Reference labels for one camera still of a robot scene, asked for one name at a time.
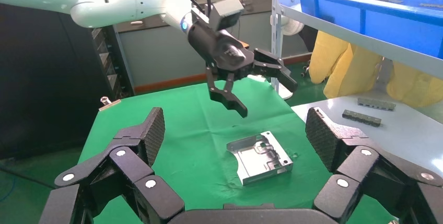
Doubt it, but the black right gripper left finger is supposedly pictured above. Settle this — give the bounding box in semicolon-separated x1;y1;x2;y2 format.
38;106;186;224

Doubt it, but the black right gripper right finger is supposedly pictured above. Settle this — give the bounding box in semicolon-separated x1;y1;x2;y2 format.
304;106;443;224

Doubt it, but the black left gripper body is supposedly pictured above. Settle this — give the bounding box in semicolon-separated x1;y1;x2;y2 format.
188;21;255;81

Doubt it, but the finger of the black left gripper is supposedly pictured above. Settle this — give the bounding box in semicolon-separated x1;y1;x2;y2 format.
252;48;298;93
207;66;249;119

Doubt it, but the white round floor base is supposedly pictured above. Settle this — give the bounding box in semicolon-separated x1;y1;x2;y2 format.
258;75;294;101

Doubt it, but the green table cloth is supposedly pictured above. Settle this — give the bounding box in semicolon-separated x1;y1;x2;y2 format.
77;77;395;224

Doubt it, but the grey slotted metal strip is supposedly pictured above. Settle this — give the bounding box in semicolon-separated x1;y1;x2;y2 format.
357;97;397;112
342;109;382;127

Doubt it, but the yellow mesh bag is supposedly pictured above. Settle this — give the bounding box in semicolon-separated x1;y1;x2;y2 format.
309;30;443;108

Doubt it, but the white metal shelf board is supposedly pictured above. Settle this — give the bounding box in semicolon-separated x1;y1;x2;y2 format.
280;3;443;79

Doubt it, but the black cabinet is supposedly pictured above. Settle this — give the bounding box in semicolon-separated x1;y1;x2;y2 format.
0;3;136;161

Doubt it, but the blue plastic bin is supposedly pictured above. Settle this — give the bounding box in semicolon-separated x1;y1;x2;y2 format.
293;0;443;61

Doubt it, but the perforated grey shelf post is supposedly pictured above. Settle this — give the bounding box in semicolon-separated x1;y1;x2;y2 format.
271;0;288;93

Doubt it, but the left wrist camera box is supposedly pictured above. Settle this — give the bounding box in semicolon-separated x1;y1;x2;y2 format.
207;0;244;31

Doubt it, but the black floor cable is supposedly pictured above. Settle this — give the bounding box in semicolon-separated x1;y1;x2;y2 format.
0;165;56;190

